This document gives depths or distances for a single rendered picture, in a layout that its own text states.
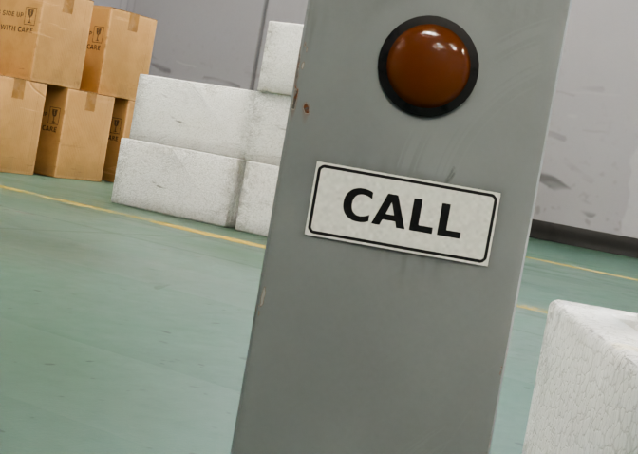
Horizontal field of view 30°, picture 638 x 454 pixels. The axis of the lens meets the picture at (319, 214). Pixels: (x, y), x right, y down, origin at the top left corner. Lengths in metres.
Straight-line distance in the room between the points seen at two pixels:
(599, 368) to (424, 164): 0.20
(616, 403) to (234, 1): 6.43
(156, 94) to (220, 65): 3.56
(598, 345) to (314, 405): 0.20
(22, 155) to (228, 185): 1.03
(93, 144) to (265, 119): 1.23
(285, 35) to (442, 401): 2.72
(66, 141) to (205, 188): 1.03
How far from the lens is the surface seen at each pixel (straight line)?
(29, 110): 3.92
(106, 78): 4.20
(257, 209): 3.01
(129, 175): 3.28
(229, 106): 3.13
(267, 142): 3.03
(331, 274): 0.32
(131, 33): 4.27
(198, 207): 3.13
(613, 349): 0.48
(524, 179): 0.32
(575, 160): 5.79
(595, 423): 0.49
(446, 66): 0.32
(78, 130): 4.09
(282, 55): 3.03
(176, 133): 3.22
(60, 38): 3.99
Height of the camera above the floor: 0.23
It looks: 3 degrees down
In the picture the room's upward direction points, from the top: 10 degrees clockwise
